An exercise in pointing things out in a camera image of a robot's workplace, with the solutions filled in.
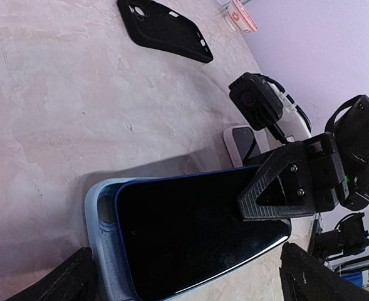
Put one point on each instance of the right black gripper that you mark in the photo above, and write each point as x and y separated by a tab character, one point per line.
296	180

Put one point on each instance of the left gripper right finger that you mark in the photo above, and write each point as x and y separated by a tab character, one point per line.
303	277

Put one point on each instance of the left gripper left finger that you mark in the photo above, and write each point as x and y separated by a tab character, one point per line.
74	279

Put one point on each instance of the light blue phone case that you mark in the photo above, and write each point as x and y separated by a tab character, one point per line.
101	225

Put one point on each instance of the pink phone case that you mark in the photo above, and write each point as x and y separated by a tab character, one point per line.
260	136

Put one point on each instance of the blue-edged phone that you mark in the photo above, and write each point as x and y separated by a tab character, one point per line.
184	231

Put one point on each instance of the purple phone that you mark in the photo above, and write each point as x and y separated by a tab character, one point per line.
245	143

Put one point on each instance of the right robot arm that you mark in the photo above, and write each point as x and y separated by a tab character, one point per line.
350	127

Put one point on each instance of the black phone case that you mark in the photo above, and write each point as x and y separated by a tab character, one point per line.
152	25

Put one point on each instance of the blue storage bin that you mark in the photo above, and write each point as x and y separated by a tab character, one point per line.
355	278

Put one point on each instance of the red patterned bowl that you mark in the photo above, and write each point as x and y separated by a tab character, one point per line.
238	18

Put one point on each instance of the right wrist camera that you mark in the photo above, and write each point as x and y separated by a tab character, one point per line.
266	105

